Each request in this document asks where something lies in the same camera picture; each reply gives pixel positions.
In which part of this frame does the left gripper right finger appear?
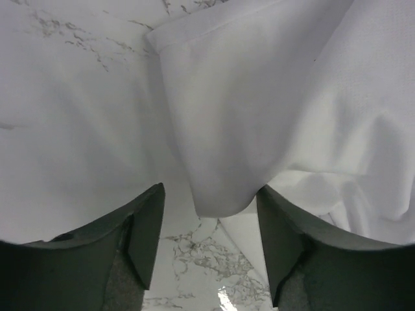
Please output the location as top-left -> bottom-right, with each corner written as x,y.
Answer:
256,186 -> 414,310

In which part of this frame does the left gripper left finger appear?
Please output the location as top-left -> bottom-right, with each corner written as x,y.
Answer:
1,183 -> 165,310

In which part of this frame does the white t shirt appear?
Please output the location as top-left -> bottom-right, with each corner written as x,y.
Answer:
147,1 -> 414,244

